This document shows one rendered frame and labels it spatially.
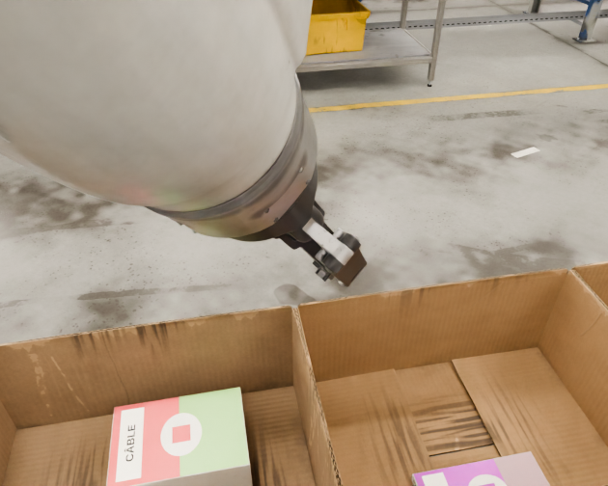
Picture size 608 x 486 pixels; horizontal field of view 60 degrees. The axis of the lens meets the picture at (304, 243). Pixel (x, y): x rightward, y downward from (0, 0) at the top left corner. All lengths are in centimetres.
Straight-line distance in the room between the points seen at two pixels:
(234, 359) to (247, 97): 61
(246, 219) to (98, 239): 244
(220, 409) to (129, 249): 191
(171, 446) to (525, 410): 48
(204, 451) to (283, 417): 14
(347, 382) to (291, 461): 15
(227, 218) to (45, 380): 57
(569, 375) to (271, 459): 44
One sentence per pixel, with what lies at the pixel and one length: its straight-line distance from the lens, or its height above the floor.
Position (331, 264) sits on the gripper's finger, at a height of 132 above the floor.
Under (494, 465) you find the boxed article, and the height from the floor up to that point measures 90.
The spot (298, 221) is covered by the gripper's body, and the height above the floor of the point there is 136.
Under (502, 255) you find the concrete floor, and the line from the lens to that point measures 257.
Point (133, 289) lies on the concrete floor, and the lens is 234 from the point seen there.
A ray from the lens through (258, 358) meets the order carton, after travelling 75.
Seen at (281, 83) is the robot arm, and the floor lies 147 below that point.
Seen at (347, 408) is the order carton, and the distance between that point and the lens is 78.
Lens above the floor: 153
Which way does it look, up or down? 38 degrees down
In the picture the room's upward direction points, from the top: straight up
